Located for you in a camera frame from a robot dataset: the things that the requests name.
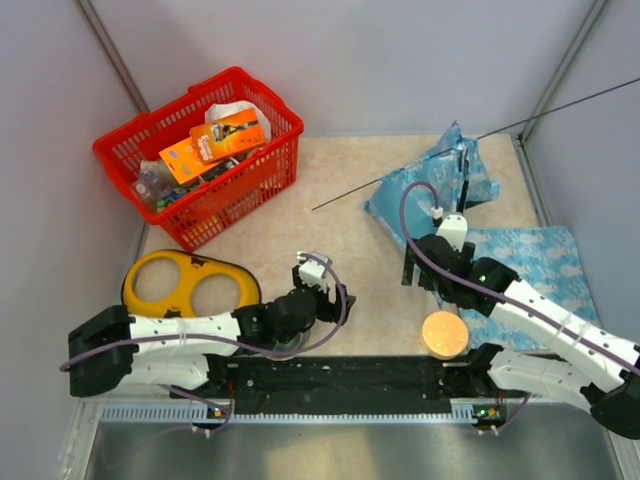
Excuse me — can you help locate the blue patterned pet tent fabric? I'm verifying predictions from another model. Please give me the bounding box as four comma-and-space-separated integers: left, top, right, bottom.
364, 122, 501, 248

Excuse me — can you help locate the thin black tent pole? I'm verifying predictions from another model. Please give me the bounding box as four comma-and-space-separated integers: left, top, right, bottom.
310, 77, 640, 213

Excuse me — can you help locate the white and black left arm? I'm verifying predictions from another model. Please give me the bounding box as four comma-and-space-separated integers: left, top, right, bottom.
60, 259, 356, 398

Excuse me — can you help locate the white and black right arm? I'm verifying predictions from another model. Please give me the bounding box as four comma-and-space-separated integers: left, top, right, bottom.
405, 234, 639, 440

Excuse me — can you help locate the stainless steel pet bowl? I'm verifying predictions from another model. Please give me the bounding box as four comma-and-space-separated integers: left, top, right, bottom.
266, 329, 311, 361

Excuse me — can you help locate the blue patterned tent mat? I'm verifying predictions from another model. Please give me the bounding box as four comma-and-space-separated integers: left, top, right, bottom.
460, 226, 600, 351

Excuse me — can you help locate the yellow double pet bowl holder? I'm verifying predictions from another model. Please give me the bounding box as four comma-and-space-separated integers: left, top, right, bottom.
121, 249, 262, 318

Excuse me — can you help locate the orange round lid jar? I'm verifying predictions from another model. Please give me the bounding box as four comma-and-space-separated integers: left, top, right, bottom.
422, 311, 469, 360

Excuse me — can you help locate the red plastic shopping basket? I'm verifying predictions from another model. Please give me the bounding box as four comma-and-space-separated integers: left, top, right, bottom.
93, 66, 304, 252

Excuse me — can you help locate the black instant noodle cup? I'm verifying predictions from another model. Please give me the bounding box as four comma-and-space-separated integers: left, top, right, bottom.
201, 155, 247, 182

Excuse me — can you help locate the blue green scouring pad pack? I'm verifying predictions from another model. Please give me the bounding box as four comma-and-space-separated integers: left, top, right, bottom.
156, 192, 182, 213

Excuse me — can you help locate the orange Gillette razor box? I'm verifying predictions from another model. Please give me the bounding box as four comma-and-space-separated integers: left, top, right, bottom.
190, 108, 267, 165

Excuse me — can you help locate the orange Scrub Daddy sponge pack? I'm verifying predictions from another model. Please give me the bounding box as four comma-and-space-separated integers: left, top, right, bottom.
159, 138, 217, 185

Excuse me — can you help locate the clear plastic bottle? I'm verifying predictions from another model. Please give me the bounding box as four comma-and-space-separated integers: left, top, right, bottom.
132, 169, 172, 205

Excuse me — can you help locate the white plastic bag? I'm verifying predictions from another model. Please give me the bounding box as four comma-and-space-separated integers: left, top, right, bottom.
205, 100, 272, 142

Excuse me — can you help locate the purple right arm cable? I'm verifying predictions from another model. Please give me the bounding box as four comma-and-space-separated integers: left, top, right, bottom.
399, 180, 640, 436

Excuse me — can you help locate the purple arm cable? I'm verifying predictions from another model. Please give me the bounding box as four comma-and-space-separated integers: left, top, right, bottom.
399, 180, 640, 436
58, 253, 349, 436

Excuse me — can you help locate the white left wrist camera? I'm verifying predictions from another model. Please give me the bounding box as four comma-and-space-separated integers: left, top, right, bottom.
293, 251, 332, 292

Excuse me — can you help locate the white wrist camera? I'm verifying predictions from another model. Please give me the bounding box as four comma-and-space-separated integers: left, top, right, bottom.
293, 251, 332, 292
429, 207, 468, 252

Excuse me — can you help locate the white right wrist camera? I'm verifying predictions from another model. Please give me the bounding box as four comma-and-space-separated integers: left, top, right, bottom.
429, 207, 468, 252

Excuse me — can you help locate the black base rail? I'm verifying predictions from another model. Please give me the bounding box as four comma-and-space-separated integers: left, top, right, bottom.
191, 355, 498, 415

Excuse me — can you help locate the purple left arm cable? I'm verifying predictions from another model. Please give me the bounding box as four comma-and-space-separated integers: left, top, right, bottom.
58, 253, 349, 436

